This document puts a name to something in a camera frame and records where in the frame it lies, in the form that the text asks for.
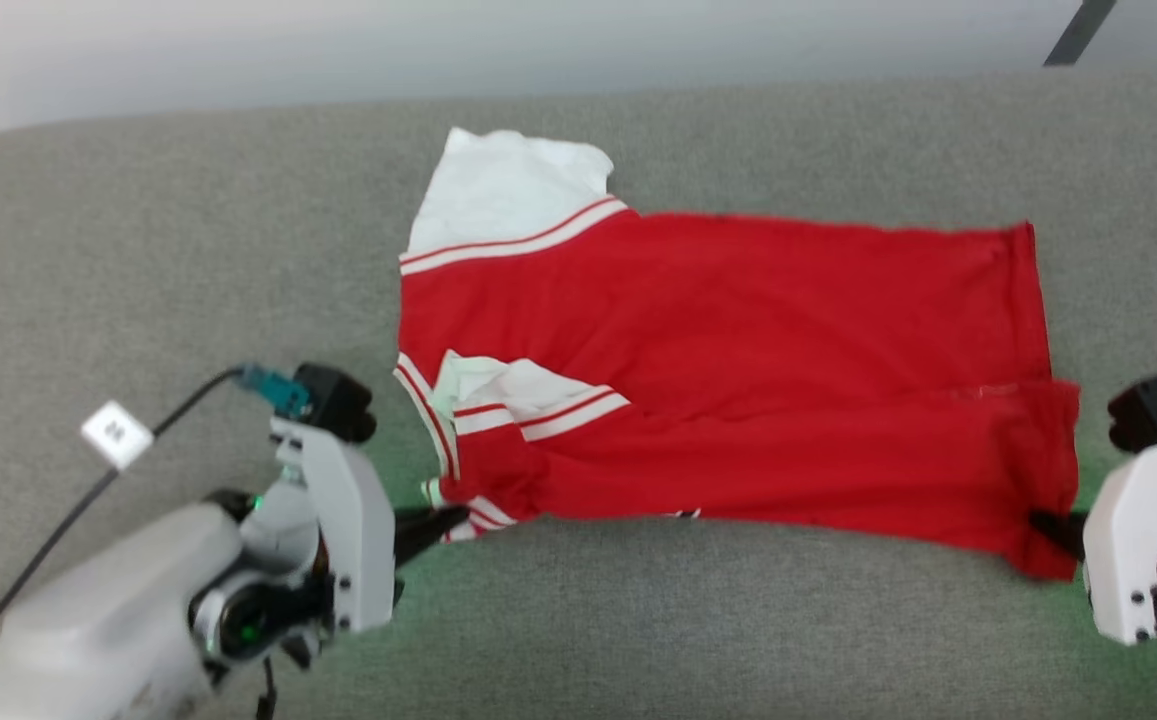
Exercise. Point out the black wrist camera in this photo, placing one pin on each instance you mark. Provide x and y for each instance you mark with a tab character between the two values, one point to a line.
338	400
1148	410

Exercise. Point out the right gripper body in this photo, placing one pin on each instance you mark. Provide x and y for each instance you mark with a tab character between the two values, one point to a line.
1138	540

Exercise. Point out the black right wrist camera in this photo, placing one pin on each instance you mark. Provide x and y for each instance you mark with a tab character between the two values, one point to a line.
1148	410

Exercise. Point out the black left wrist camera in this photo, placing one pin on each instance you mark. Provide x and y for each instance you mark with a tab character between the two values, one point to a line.
338	400

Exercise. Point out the dark grey metal bar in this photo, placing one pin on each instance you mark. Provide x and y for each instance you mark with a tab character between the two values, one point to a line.
1078	32

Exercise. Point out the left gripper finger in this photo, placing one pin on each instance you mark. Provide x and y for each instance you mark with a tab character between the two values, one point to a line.
423	530

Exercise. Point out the red and white garment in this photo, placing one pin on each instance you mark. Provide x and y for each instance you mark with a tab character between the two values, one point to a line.
738	350

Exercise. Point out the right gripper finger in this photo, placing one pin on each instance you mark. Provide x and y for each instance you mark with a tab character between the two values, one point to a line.
1063	528

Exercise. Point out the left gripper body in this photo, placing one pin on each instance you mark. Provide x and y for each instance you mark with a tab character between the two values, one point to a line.
353	540

